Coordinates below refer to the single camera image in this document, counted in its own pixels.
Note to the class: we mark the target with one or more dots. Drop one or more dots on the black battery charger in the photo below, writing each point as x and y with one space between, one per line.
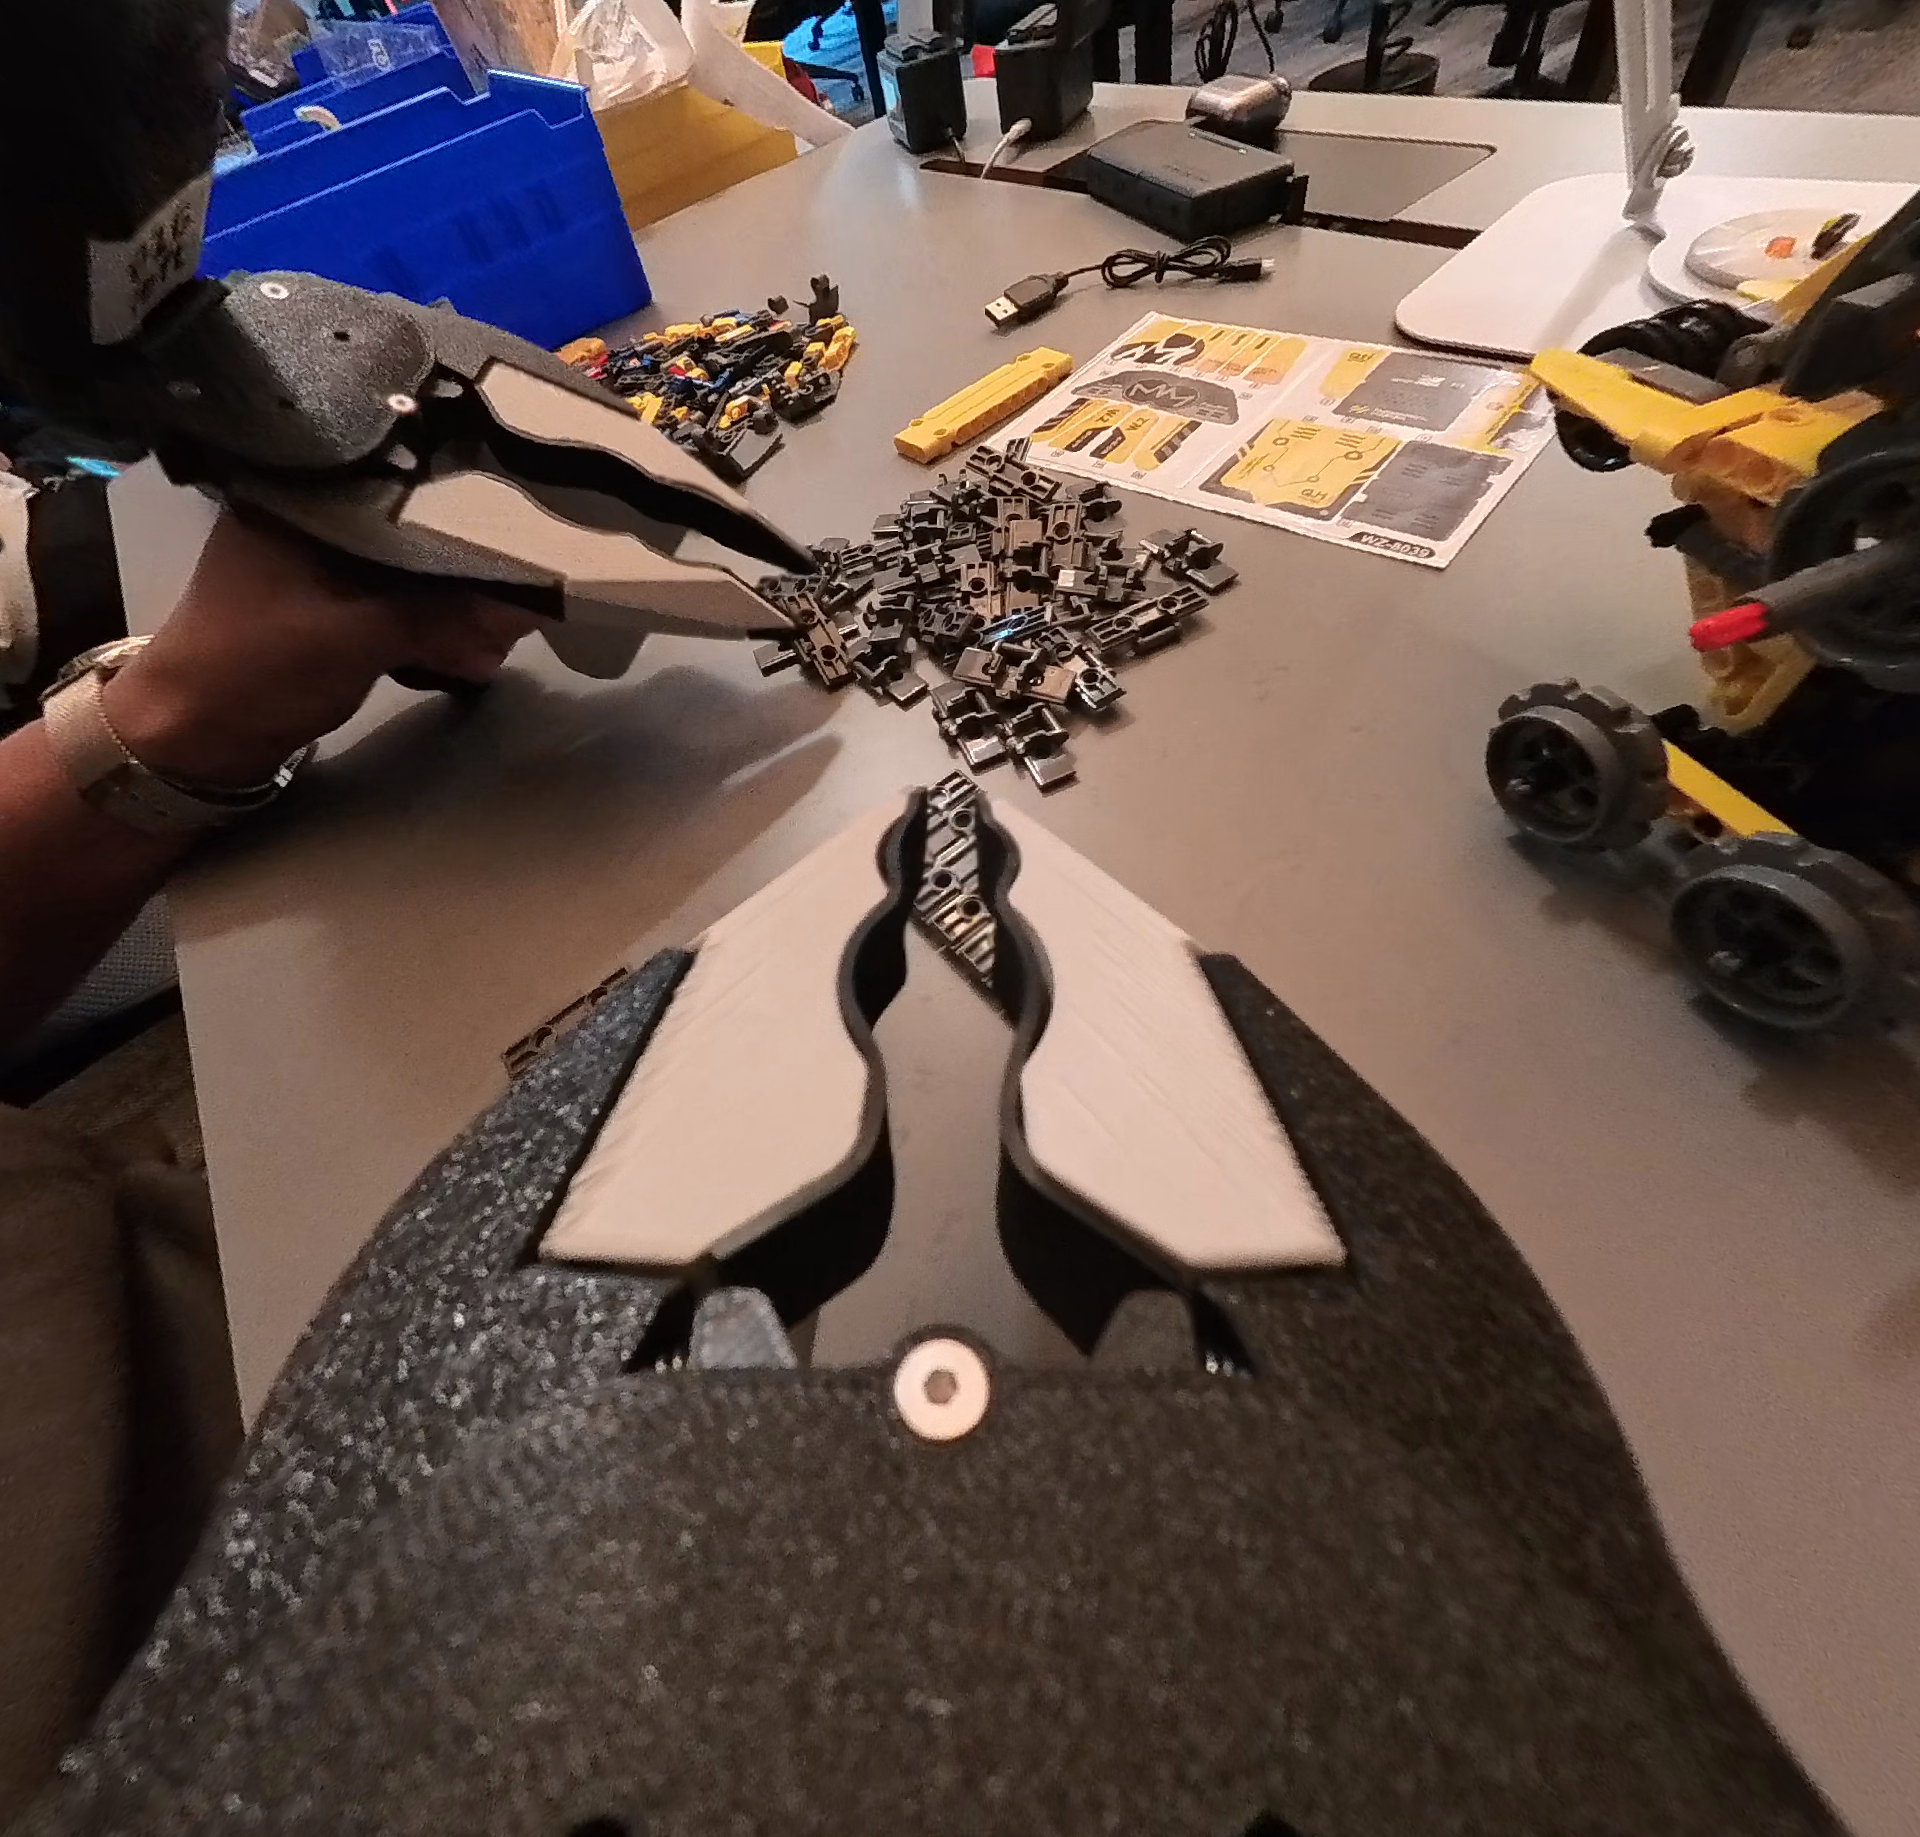
923 96
1051 67

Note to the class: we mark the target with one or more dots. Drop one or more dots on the silver wristwatch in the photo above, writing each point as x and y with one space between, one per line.
136 787

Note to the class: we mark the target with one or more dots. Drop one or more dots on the short grey track strip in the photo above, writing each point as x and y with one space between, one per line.
962 892

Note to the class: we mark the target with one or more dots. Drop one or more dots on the assembled grey track strip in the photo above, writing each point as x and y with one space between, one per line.
563 1018

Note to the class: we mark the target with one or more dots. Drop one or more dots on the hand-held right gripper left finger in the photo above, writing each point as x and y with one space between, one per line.
736 1118

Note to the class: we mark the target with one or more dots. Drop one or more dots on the blue plastic bin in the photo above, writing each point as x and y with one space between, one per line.
451 231
361 82

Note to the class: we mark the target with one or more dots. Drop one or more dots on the black power adapter box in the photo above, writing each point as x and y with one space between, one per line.
1186 180

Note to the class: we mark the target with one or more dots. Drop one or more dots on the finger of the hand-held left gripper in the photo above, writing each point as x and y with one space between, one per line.
601 435
647 591

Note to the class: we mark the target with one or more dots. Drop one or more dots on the yellow black brick vehicle model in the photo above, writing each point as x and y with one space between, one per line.
1771 518

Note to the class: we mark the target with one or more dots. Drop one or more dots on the person's left hand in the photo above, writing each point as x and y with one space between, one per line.
256 623

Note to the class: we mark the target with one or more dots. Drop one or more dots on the person's left forearm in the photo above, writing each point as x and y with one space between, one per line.
62 892

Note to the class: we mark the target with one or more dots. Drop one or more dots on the grey rounded device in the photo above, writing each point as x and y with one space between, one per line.
1237 98

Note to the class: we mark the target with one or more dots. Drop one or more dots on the yellow brick panel piece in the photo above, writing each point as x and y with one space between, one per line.
977 405

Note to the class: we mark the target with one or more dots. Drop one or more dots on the pile of mixed brick parts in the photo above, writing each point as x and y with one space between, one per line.
721 367

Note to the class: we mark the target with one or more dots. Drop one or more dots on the white lamp base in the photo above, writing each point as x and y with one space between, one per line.
1561 277

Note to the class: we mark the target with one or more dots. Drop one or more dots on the yellow grey sticker sheet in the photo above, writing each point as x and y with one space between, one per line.
1307 427

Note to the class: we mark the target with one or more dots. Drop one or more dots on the pile of grey track links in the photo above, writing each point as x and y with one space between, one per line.
1022 591

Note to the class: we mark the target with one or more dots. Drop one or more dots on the yellow plastic bin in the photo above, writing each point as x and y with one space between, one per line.
676 141

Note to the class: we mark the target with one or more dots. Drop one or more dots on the grey mesh office chair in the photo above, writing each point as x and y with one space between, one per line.
92 998

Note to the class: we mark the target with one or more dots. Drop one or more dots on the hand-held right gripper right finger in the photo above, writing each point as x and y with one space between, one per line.
1172 1118

